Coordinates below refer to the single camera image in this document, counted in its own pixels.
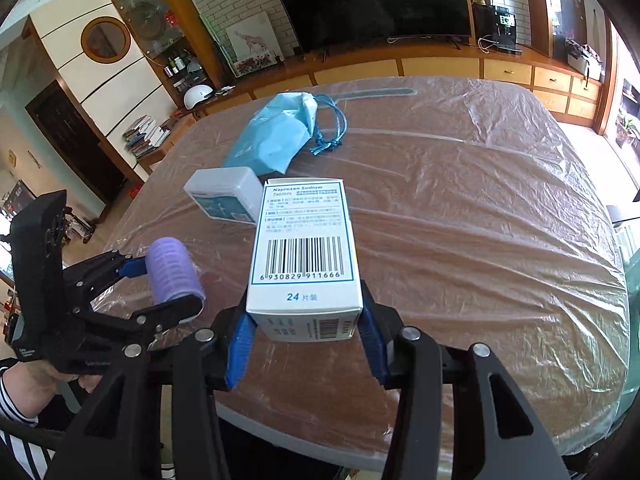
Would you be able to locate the white medicine box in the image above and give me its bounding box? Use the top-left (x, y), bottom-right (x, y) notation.
top-left (246, 177), bottom-right (364, 343)

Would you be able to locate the light blue drawstring bag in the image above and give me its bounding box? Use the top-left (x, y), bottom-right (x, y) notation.
top-left (221, 91), bottom-right (349, 175)

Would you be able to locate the glass display cabinet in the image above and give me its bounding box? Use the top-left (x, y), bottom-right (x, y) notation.
top-left (100, 0), bottom-right (226, 107)

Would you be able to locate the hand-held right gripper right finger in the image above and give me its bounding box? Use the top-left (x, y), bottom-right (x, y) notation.
top-left (356, 280), bottom-right (571, 480)

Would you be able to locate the purple hair roller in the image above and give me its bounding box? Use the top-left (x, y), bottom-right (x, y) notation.
top-left (146, 237), bottom-right (206, 322)

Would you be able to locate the dark wooden door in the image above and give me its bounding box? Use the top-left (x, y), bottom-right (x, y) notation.
top-left (25, 80), bottom-right (126, 221)

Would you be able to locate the white printer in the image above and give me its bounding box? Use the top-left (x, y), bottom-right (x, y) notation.
top-left (565, 40), bottom-right (603, 81)

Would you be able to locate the giraffe painting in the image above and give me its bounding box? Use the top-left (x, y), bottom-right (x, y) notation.
top-left (226, 11), bottom-right (281, 61)

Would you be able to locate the person's left hand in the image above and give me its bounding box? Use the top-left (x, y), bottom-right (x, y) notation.
top-left (2, 360), bottom-right (104, 418)

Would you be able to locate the black coffee machine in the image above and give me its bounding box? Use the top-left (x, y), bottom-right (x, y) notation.
top-left (492, 5), bottom-right (523, 56)

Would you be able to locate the potted plant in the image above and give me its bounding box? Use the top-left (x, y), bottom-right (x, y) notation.
top-left (617, 110), bottom-right (640, 147)

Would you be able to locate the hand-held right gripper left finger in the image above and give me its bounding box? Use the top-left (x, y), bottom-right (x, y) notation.
top-left (47, 292), bottom-right (258, 480)

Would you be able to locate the white helmet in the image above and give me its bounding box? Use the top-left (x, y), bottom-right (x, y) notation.
top-left (184, 82), bottom-right (215, 109)

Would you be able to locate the framed flower picture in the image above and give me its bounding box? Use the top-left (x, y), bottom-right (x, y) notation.
top-left (231, 52), bottom-right (279, 77)

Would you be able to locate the person's left forearm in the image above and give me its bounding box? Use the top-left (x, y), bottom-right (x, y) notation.
top-left (0, 367), bottom-right (55, 480)

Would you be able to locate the green leaning pole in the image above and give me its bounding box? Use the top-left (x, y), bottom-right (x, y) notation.
top-left (200, 12), bottom-right (236, 78)

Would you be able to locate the black flat television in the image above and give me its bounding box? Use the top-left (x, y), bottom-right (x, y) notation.
top-left (267, 0), bottom-right (473, 58)

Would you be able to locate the black box appliance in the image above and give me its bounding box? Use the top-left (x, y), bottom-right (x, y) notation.
top-left (472, 2), bottom-right (496, 46)

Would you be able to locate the long wooden drawer cabinet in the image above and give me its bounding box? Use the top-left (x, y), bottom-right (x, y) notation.
top-left (135, 42), bottom-right (616, 171)

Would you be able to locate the stack of books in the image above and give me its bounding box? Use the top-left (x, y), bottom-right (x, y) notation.
top-left (122, 115), bottom-right (171, 161)

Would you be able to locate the round wooden wall mirror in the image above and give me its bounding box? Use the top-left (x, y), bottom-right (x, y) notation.
top-left (81, 16), bottom-right (132, 65)

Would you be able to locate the grey flat strip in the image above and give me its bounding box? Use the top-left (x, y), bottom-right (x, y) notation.
top-left (320, 87), bottom-right (417, 106)

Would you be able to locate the small white plastic box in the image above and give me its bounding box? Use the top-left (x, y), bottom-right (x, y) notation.
top-left (183, 166), bottom-right (264, 224)

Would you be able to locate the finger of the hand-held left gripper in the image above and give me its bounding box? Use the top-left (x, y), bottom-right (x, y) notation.
top-left (75, 294), bottom-right (201, 356)
top-left (62, 251), bottom-right (148, 311)

